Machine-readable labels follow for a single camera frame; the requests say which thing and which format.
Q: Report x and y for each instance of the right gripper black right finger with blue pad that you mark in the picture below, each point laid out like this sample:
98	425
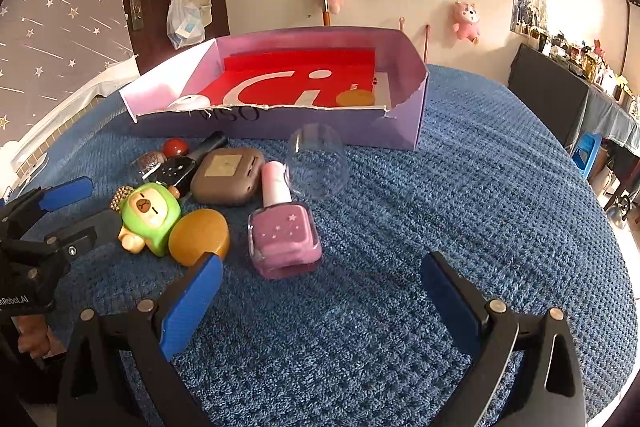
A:
548	389

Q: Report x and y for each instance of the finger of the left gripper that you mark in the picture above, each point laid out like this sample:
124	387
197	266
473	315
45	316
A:
85	235
26	210

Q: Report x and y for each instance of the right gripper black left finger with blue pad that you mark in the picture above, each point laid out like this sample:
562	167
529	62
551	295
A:
95	389

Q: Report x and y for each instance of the dark red ball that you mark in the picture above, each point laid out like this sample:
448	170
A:
175	147

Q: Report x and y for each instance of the pink nail polish bottle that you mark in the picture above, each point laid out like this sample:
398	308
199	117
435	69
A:
282	238

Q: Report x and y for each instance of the clear plastic cup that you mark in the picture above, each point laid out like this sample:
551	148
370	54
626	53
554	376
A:
316	166

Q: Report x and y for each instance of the person's hand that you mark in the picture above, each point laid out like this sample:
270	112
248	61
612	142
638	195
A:
36	338

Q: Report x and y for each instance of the green capybara toy figure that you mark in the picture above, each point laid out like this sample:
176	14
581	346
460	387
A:
148	216

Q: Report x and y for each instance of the black smart watch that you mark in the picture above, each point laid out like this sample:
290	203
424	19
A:
179	171

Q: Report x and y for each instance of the brown earbud case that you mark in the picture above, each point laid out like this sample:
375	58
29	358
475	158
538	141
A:
228	176

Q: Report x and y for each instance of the white earbud case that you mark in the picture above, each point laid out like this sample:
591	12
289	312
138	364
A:
186	103

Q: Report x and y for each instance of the blue knitted table cloth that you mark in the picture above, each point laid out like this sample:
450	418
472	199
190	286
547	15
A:
358	342

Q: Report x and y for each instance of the blue plastic stool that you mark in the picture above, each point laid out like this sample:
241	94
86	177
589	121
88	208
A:
586	152

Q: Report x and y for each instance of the black side table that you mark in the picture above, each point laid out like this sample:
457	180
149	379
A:
568	105

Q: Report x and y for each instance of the red Miniso paper sheet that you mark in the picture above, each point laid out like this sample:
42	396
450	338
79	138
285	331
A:
297	77

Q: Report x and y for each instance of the orange round puck in box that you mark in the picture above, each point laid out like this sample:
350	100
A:
355	98

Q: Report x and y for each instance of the pink plush toy right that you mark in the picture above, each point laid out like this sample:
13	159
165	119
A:
466	22

